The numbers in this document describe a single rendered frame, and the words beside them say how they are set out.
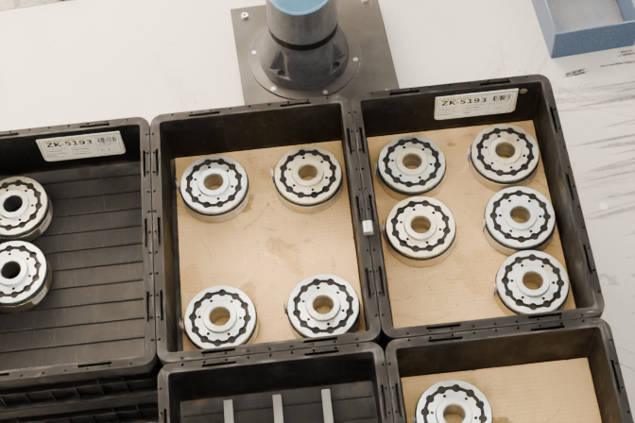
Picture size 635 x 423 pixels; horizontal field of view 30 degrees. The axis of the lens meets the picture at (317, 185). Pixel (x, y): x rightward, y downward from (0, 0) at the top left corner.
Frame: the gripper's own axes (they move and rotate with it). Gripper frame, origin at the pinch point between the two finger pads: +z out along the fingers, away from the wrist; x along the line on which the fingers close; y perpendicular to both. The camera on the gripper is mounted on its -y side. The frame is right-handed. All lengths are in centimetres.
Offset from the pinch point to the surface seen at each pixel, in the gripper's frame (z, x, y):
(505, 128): -0.1, -14.3, 33.2
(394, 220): -2, -33, 46
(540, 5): 12.8, -1.3, 1.5
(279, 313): 0, -52, 57
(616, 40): 15.8, 10.1, 9.6
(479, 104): -3.2, -17.6, 30.0
